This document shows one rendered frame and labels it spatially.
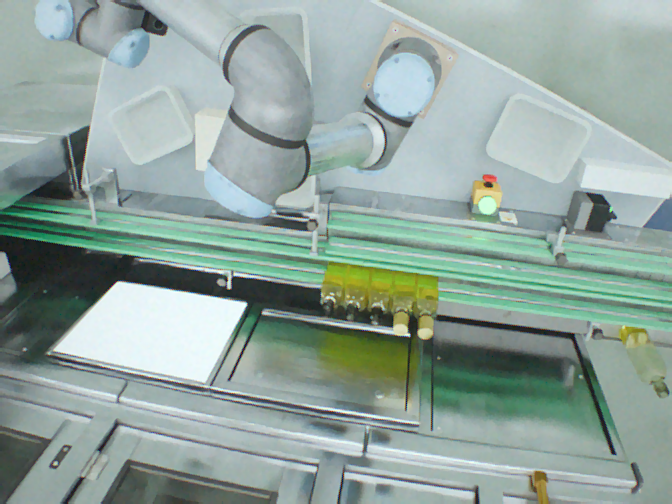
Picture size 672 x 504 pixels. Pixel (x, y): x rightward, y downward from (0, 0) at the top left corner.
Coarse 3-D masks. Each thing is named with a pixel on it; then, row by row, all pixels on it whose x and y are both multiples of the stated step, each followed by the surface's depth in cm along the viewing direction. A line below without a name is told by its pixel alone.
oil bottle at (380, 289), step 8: (376, 272) 126; (384, 272) 126; (392, 272) 127; (376, 280) 123; (384, 280) 123; (392, 280) 124; (376, 288) 120; (384, 288) 120; (368, 296) 119; (376, 296) 118; (384, 296) 118; (368, 304) 119; (384, 304) 117; (384, 312) 119
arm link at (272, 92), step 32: (128, 0) 77; (160, 0) 70; (192, 0) 68; (192, 32) 68; (224, 32) 65; (256, 32) 63; (224, 64) 65; (256, 64) 62; (288, 64) 63; (256, 96) 62; (288, 96) 62; (288, 128) 64
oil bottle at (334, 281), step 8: (328, 264) 129; (336, 264) 129; (344, 264) 129; (328, 272) 125; (336, 272) 125; (344, 272) 126; (328, 280) 122; (336, 280) 122; (344, 280) 123; (320, 288) 120; (328, 288) 119; (336, 288) 119; (320, 296) 120; (328, 296) 119; (336, 296) 119; (336, 304) 120
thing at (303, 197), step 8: (312, 176) 131; (304, 184) 141; (312, 184) 132; (296, 192) 141; (304, 192) 141; (312, 192) 134; (280, 200) 137; (288, 200) 137; (296, 200) 137; (304, 200) 138; (312, 200) 135
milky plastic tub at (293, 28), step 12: (252, 12) 114; (264, 12) 114; (276, 12) 114; (288, 12) 113; (300, 12) 113; (264, 24) 122; (276, 24) 122; (288, 24) 121; (300, 24) 121; (288, 36) 123; (300, 36) 122; (300, 48) 124; (300, 60) 125
